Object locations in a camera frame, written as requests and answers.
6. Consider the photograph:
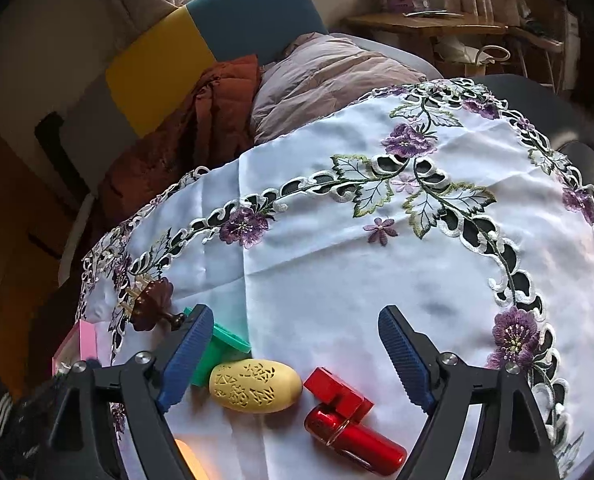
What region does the red plastic block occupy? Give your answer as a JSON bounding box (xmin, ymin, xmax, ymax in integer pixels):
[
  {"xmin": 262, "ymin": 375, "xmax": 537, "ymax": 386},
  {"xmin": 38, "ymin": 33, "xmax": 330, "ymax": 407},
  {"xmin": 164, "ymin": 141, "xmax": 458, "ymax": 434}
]
[{"xmin": 303, "ymin": 366, "xmax": 375, "ymax": 421}]

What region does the black leather chair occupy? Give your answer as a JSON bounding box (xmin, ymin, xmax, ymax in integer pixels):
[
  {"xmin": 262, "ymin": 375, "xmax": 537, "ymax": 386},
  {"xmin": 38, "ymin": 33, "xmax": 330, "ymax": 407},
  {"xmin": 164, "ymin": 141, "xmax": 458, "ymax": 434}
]
[{"xmin": 552, "ymin": 137, "xmax": 594, "ymax": 211}]

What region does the wooden wardrobe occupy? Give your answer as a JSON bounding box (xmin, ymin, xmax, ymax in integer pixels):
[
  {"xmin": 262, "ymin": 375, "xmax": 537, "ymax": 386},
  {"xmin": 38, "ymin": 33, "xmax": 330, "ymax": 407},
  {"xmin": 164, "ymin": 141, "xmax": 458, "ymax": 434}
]
[{"xmin": 0, "ymin": 110, "xmax": 98, "ymax": 391}]

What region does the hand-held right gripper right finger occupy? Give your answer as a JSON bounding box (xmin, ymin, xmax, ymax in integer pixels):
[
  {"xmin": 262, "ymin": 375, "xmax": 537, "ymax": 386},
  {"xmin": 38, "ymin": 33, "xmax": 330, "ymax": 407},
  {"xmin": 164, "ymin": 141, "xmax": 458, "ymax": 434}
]
[{"xmin": 378, "ymin": 305, "xmax": 560, "ymax": 480}]

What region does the red metal cylinder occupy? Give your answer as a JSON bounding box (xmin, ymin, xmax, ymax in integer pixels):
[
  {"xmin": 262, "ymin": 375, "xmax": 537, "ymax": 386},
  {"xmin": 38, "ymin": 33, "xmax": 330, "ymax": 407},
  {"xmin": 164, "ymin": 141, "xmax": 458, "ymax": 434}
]
[{"xmin": 304, "ymin": 405, "xmax": 408, "ymax": 476}]

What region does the wooden side shelf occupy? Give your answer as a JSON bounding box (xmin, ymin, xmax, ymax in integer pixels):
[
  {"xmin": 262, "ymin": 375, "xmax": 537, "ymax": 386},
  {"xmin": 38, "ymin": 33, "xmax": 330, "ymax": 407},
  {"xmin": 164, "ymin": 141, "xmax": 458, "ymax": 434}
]
[{"xmin": 507, "ymin": 0, "xmax": 582, "ymax": 96}]

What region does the teal plastic box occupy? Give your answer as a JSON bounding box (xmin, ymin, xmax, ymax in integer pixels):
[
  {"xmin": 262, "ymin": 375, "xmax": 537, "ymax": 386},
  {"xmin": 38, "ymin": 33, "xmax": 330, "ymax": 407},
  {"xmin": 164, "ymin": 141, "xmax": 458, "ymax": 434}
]
[{"xmin": 184, "ymin": 307, "xmax": 253, "ymax": 388}]

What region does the brown wooden brush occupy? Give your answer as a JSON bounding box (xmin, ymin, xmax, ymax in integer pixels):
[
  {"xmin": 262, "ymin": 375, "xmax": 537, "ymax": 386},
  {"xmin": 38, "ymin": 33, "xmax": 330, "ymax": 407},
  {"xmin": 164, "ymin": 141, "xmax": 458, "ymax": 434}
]
[{"xmin": 117, "ymin": 280, "xmax": 188, "ymax": 333}]

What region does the pink cardboard box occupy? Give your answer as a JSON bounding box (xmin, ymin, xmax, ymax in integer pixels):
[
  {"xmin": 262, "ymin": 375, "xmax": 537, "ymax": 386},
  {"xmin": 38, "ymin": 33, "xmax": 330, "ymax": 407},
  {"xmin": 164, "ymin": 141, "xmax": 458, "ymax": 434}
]
[{"xmin": 51, "ymin": 321, "xmax": 98, "ymax": 376}]

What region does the pale pink duvet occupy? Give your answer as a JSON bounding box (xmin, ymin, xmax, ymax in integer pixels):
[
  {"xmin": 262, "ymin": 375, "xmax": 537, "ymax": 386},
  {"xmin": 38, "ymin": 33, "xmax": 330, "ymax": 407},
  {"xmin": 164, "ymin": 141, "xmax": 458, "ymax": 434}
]
[{"xmin": 251, "ymin": 32, "xmax": 428, "ymax": 145}]

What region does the wooden side table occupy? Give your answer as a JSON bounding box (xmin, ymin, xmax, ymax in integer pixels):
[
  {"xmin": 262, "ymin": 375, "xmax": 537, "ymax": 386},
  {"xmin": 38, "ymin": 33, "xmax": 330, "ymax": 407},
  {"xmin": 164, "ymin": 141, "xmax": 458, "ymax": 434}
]
[{"xmin": 342, "ymin": 10, "xmax": 565, "ymax": 91}]

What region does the black rolled mat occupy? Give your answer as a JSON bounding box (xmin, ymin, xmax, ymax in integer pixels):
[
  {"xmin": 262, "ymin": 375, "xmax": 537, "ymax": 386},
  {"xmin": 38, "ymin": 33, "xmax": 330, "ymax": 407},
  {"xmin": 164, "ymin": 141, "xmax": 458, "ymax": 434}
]
[{"xmin": 34, "ymin": 111, "xmax": 90, "ymax": 196}]

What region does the orange plastic scoop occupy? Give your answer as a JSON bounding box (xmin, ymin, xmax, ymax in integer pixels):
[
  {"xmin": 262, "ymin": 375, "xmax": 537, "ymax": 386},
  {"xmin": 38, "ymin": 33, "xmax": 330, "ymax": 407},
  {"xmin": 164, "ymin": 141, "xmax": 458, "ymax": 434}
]
[{"xmin": 174, "ymin": 437, "xmax": 213, "ymax": 480}]

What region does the yellow perforated egg case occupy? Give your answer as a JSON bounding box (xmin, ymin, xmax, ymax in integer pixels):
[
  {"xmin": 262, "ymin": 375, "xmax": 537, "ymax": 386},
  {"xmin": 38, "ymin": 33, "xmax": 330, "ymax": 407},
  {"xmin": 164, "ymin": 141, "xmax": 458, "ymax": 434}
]
[{"xmin": 208, "ymin": 358, "xmax": 304, "ymax": 415}]

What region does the grey yellow blue headboard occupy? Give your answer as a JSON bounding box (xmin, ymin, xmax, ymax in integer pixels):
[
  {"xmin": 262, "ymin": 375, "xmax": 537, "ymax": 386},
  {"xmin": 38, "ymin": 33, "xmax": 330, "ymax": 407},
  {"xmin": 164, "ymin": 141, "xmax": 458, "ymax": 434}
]
[{"xmin": 62, "ymin": 0, "xmax": 328, "ymax": 186}]

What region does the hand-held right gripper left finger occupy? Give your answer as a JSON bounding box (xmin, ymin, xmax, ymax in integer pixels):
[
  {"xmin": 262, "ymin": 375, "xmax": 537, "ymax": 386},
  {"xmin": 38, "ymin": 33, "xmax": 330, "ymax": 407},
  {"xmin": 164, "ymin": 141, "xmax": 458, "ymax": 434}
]
[{"xmin": 47, "ymin": 304, "xmax": 215, "ymax": 480}]

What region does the rust brown quilted jacket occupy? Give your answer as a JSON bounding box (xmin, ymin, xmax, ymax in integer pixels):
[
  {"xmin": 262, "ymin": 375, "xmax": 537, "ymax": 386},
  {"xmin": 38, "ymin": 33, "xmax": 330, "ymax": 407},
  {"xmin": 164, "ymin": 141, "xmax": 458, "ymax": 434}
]
[{"xmin": 97, "ymin": 54, "xmax": 263, "ymax": 231}]

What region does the white embroidered floral tablecloth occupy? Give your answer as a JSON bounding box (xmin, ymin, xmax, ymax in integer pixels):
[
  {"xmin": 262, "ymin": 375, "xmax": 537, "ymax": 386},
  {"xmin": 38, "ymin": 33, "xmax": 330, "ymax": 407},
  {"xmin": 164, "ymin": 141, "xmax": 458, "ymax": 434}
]
[{"xmin": 74, "ymin": 77, "xmax": 594, "ymax": 480}]

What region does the grey booklet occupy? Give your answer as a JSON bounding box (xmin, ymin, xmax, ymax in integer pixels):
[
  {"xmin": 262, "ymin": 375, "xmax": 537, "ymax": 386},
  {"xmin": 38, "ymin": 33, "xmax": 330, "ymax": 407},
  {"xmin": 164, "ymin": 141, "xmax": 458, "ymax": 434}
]
[{"xmin": 404, "ymin": 9, "xmax": 465, "ymax": 19}]

